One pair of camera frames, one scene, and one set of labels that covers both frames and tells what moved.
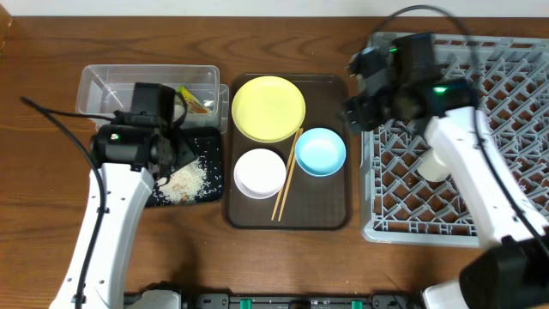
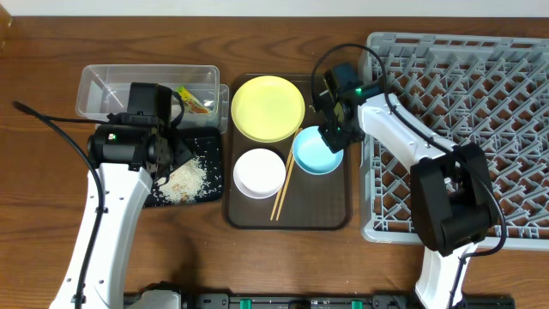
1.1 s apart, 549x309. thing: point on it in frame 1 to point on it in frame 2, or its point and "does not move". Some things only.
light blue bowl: (320, 152) does not move
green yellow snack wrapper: (192, 103) does not move
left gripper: (170, 143) does not move
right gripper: (357, 111) to (328, 135)
